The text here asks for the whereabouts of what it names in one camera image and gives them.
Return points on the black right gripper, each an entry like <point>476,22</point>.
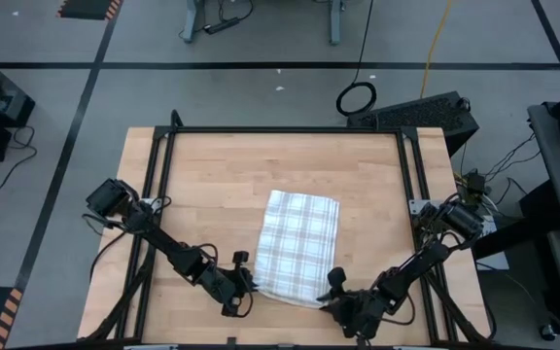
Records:
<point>362,311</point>

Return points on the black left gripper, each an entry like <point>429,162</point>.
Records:
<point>219,284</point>

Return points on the white plaid towel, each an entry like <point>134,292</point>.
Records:
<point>297,248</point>

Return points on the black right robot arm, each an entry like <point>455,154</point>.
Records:
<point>421,265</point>

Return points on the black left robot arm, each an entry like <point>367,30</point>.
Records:
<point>168,245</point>

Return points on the silver mounting plate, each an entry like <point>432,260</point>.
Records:
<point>416,205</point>
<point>147,202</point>

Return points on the white labelled box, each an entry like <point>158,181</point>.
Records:
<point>496,257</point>

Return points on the black power adapter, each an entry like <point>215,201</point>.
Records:
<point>475,183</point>

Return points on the black computer tower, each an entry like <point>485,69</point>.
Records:
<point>411,116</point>

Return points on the black desk base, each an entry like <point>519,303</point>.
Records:
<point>528,228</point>

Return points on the black caster wheel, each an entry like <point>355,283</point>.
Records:
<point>547,332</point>

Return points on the black power strip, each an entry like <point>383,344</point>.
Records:
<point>221,25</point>

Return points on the grey desk leg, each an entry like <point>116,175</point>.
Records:
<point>336,22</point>
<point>192,19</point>

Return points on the black metal table frame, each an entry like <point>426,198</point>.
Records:
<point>285,129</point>

